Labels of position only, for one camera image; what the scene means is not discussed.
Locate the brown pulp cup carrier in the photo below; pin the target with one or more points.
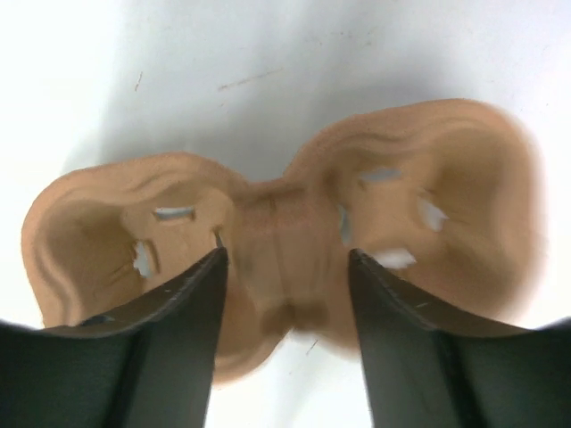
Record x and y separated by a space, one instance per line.
453 182

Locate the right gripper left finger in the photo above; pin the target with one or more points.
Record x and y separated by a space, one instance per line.
148 363

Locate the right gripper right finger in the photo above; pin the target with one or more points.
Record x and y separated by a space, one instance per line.
429 364

